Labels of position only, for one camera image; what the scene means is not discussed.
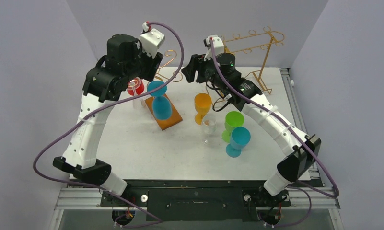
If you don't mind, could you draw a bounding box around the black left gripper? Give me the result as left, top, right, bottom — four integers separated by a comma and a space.
123, 39, 162, 82

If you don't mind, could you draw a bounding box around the red plastic goblet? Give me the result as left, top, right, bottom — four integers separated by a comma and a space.
126, 77, 145, 96

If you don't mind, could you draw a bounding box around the clear champagne flute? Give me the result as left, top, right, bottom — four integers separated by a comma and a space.
128, 80, 145, 110

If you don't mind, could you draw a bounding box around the blue plastic goblet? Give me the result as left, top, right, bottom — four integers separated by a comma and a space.
150, 86, 172, 120
226, 127, 251, 158

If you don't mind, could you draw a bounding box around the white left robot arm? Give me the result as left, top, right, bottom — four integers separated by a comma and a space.
53, 32, 164, 206

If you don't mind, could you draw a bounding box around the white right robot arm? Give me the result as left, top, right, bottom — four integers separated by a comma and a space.
182, 53, 321, 205

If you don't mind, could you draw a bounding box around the small clear wine glass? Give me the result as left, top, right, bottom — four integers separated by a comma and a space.
201, 114, 217, 145

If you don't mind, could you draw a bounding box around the orange plastic goblet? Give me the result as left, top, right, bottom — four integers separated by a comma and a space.
194, 93, 211, 125

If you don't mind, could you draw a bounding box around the green plastic goblet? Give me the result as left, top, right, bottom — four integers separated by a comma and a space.
222, 111, 245, 143

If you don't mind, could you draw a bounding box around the blue plastic goblet front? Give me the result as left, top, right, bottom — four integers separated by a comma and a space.
226, 127, 251, 158

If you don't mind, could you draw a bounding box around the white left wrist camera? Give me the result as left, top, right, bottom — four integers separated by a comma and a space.
139, 22, 165, 58

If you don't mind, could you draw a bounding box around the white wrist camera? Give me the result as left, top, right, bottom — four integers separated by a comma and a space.
139, 22, 165, 58
203, 34, 224, 61

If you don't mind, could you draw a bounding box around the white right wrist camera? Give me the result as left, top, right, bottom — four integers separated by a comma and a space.
203, 34, 224, 61

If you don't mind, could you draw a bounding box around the gold rectangular wire glass rack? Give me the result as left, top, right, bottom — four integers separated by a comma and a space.
220, 26, 285, 95

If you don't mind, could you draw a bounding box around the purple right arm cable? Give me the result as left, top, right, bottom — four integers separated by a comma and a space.
209, 38, 340, 229

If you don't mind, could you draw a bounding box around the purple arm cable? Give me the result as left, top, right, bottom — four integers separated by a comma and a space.
209, 38, 340, 229
32, 21, 185, 229

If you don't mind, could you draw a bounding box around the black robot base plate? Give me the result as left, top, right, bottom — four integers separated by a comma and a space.
99, 179, 291, 222

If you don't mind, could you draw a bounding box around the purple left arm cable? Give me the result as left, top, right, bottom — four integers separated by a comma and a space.
32, 21, 185, 229

